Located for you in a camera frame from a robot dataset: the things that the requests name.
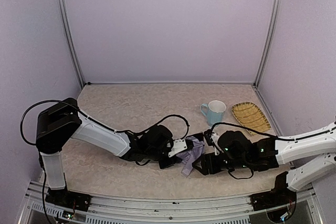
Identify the front aluminium rail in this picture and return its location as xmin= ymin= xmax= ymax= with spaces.
xmin=19 ymin=179 xmax=323 ymax=224

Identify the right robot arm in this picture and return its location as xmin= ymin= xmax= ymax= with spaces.
xmin=192 ymin=122 xmax=335 ymax=191

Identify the woven bamboo tray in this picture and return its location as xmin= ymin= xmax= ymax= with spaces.
xmin=231 ymin=102 xmax=271 ymax=135

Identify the right aluminium frame post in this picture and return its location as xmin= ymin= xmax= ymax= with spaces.
xmin=253 ymin=0 xmax=281 ymax=90

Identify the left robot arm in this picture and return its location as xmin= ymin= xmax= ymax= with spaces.
xmin=36 ymin=98 xmax=194 ymax=190

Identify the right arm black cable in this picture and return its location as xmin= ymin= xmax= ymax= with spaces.
xmin=209 ymin=122 xmax=279 ymax=140

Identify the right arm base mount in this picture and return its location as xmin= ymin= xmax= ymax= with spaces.
xmin=250 ymin=191 xmax=297 ymax=211

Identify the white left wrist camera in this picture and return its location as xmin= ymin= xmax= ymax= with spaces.
xmin=168 ymin=139 xmax=187 ymax=157

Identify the left aluminium frame post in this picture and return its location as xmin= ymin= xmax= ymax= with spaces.
xmin=57 ymin=0 xmax=86 ymax=89

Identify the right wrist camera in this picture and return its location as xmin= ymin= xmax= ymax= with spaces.
xmin=203 ymin=129 xmax=221 ymax=156

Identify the light blue mug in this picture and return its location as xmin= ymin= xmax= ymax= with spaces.
xmin=200 ymin=100 xmax=227 ymax=126

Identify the lavender folding umbrella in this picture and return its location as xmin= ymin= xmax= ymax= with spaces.
xmin=176 ymin=133 xmax=205 ymax=177

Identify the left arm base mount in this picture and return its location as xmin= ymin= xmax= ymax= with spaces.
xmin=45 ymin=189 xmax=91 ymax=212

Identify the aluminium frame post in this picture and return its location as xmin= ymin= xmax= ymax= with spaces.
xmin=253 ymin=0 xmax=281 ymax=90
xmin=57 ymin=0 xmax=86 ymax=89

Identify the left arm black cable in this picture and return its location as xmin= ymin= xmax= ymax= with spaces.
xmin=20 ymin=100 xmax=79 ymax=146

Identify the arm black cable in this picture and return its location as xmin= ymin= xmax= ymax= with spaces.
xmin=20 ymin=100 xmax=79 ymax=146
xmin=209 ymin=122 xmax=279 ymax=140

